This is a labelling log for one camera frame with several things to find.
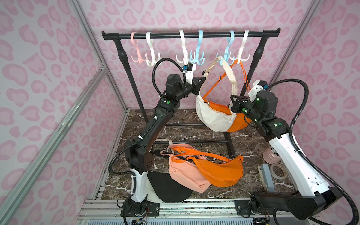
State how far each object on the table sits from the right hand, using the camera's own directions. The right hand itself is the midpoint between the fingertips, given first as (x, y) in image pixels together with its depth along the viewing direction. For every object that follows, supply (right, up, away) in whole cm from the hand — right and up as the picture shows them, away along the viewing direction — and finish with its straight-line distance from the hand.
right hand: (231, 96), depth 67 cm
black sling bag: (-33, -48, +8) cm, 59 cm away
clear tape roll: (+29, -43, +15) cm, 54 cm away
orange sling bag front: (-2, -40, +9) cm, 41 cm away
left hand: (-11, +9, +1) cm, 15 cm away
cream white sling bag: (-40, -52, +8) cm, 66 cm away
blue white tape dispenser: (+23, -44, +11) cm, 51 cm away
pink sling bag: (-23, -39, +14) cm, 48 cm away
